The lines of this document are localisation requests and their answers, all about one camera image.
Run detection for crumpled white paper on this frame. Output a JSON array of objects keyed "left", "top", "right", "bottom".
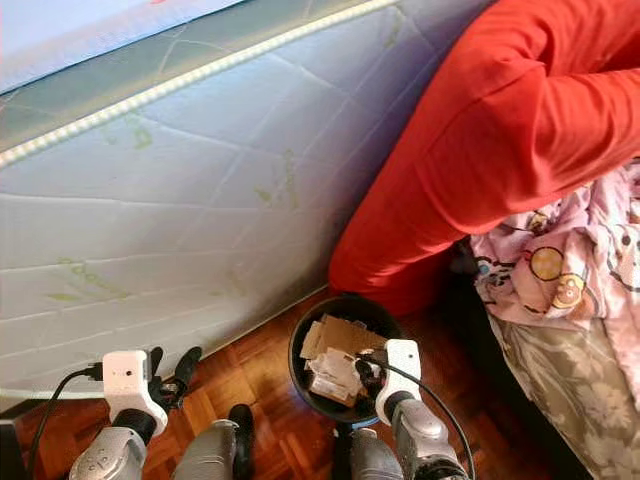
[{"left": 305, "top": 348, "right": 366, "bottom": 403}]

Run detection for brown cardboard piece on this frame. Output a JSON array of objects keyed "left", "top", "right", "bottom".
[{"left": 300, "top": 315, "right": 391, "bottom": 361}]

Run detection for black round waste bin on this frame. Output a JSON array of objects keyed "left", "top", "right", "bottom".
[{"left": 288, "top": 293, "right": 406, "bottom": 426}]

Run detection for silver right robot leg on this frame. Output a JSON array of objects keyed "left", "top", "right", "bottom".
[{"left": 330, "top": 425, "right": 406, "bottom": 480}]

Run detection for white quilted mattress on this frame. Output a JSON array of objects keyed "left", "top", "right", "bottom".
[{"left": 0, "top": 0, "right": 496, "bottom": 401}]

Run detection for bed with grey floral sheet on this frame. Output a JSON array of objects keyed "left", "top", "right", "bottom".
[{"left": 490, "top": 310, "right": 640, "bottom": 480}]

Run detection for pink cartoon blanket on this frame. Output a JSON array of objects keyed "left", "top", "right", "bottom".
[{"left": 470, "top": 160, "right": 640, "bottom": 331}]

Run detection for large red cushion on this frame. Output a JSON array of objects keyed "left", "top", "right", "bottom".
[{"left": 328, "top": 0, "right": 640, "bottom": 316}]

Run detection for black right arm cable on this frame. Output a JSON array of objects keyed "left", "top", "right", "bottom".
[{"left": 365, "top": 352, "right": 476, "bottom": 480}]

